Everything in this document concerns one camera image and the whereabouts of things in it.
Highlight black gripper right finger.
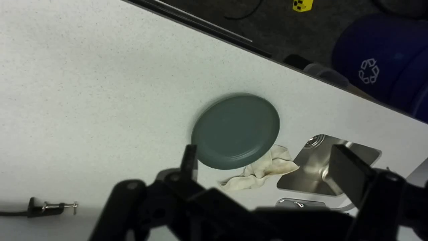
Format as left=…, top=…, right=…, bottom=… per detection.
left=329, top=142, right=428, bottom=241

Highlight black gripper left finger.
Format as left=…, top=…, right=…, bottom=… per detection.
left=89, top=143, right=212, bottom=241

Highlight cream cloth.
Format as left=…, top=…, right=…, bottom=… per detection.
left=217, top=143, right=301, bottom=194

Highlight stainless steel sink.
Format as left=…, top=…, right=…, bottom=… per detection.
left=276, top=132, right=384, bottom=198

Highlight dark green round plate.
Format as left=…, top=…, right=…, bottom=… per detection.
left=192, top=92, right=281, bottom=171

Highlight blue recycling bin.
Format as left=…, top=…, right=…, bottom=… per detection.
left=331, top=15, right=428, bottom=124

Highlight yellow black object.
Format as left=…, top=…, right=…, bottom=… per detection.
left=292, top=0, right=315, bottom=13

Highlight black cable with plug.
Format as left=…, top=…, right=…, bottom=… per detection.
left=0, top=195, right=81, bottom=220

